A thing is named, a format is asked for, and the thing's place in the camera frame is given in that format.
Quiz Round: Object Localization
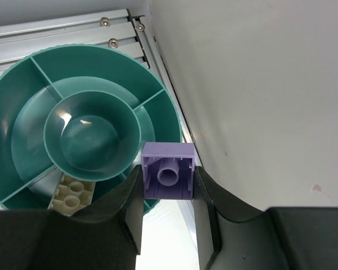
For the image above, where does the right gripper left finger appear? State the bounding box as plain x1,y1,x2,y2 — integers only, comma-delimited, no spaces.
0,166,144,269

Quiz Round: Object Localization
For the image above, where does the teal divided round container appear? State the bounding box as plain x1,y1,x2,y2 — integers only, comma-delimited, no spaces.
0,44,182,210

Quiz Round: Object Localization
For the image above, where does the white lego brick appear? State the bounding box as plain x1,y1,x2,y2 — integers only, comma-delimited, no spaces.
47,174,96,216

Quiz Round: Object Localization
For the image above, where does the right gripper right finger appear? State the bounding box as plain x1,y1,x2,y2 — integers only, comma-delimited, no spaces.
193,166,338,269

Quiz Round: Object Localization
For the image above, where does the aluminium frame rail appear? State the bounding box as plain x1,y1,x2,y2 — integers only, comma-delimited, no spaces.
0,7,203,169

